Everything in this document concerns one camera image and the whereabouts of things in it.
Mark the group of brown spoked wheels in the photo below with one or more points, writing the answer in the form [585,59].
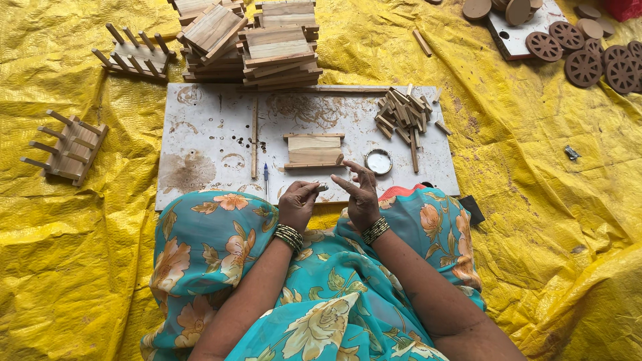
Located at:
[592,57]

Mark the crumpled silver wrapper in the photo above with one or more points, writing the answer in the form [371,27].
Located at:
[572,153]

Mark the stack of wooden slat frames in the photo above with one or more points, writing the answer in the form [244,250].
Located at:
[251,42]

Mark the teal floral sari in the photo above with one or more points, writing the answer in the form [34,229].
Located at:
[331,296]

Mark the round metal lid with glue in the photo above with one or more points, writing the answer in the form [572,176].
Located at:
[378,161]

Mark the small silver metal piece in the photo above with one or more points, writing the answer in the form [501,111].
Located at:
[322,187]

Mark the flat wooden slat frame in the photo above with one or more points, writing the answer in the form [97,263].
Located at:
[314,150]

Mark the white stained work board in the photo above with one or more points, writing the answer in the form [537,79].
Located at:
[210,130]

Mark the orange red cloth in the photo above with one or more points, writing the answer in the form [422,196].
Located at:
[399,191]

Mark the loose wooden stick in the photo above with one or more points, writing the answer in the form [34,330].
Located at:
[422,42]

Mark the person's right hand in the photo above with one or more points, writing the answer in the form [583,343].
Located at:
[362,203]

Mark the black flat pad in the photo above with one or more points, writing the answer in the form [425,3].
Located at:
[472,208]

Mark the blue pen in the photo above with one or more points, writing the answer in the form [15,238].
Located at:
[266,176]

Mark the wooden frame with upright pegs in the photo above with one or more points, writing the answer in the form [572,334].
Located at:
[70,148]
[134,54]

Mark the person's left hand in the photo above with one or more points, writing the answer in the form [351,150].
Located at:
[296,208]

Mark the yellow plastic tarpaulin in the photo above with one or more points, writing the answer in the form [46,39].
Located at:
[541,190]

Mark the white board with hole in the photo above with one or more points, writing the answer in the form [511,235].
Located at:
[516,37]

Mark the green gold beaded bangles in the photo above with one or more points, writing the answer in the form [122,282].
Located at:
[374,230]
[289,236]

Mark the short wooden stick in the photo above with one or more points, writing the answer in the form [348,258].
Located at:
[443,128]

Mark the pile of short wooden sticks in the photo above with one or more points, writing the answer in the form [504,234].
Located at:
[403,114]

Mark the red plastic container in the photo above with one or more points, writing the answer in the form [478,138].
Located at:
[623,8]

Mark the group of plain wooden discs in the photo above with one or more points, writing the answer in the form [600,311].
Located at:
[506,9]

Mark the long thin wooden strip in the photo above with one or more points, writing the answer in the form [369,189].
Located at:
[321,90]

